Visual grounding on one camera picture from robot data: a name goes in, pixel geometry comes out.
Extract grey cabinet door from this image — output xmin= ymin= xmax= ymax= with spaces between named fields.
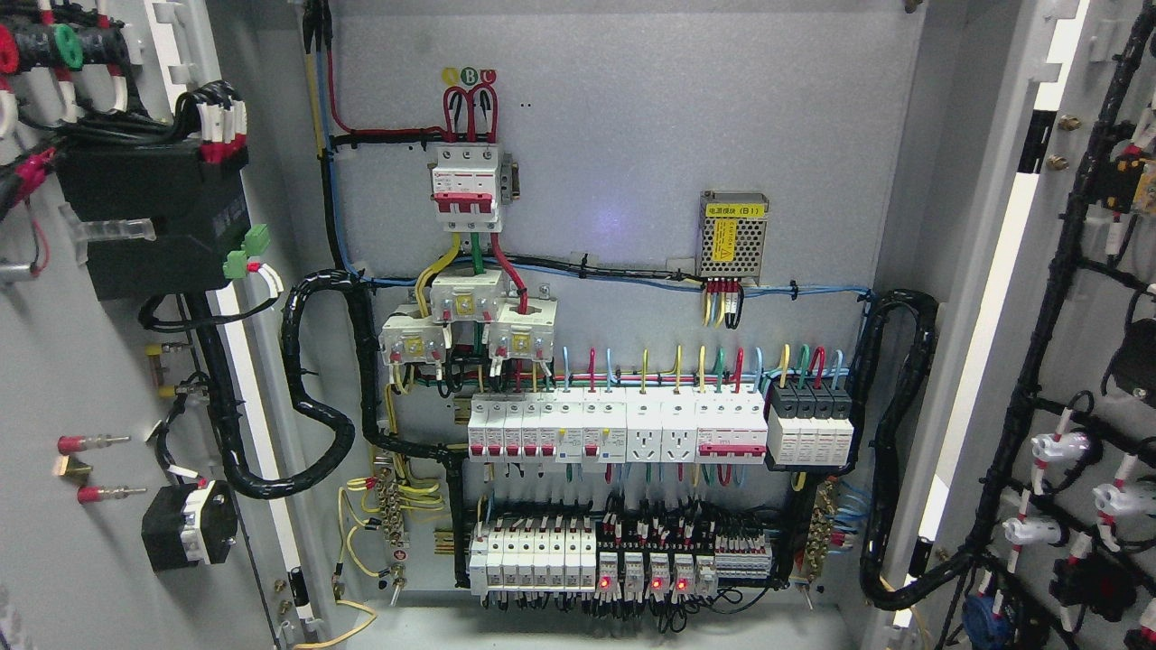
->
xmin=1 ymin=1 xmax=325 ymax=649
xmin=881 ymin=1 xmax=1153 ymax=649

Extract white current transformers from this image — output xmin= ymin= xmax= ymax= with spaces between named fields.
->
xmin=378 ymin=268 xmax=557 ymax=375

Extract white DIN socket breaker row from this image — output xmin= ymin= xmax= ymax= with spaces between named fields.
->
xmin=467 ymin=386 xmax=768 ymax=465

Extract red main circuit breaker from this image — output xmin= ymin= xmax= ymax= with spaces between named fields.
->
xmin=430 ymin=143 xmax=520 ymax=234

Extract metal mesh power supply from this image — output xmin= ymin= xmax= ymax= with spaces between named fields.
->
xmin=697 ymin=190 xmax=769 ymax=279

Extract lower white breaker row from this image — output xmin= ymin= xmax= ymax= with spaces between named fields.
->
xmin=468 ymin=515 xmax=610 ymax=597

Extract black surge protector block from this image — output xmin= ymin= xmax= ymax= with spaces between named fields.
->
xmin=765 ymin=382 xmax=853 ymax=477

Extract lower relay terminal row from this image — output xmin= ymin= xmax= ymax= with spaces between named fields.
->
xmin=593 ymin=498 xmax=775 ymax=604

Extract black digital power meter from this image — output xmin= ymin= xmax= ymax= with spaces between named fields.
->
xmin=57 ymin=140 xmax=249 ymax=301

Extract left black cable conduit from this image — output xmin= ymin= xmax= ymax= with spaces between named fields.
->
xmin=194 ymin=269 xmax=466 ymax=498

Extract black cable conduit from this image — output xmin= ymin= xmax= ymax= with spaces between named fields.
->
xmin=849 ymin=289 xmax=981 ymax=611
xmin=194 ymin=269 xmax=466 ymax=498

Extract right black cable conduit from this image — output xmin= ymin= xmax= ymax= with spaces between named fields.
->
xmin=849 ymin=289 xmax=981 ymax=611

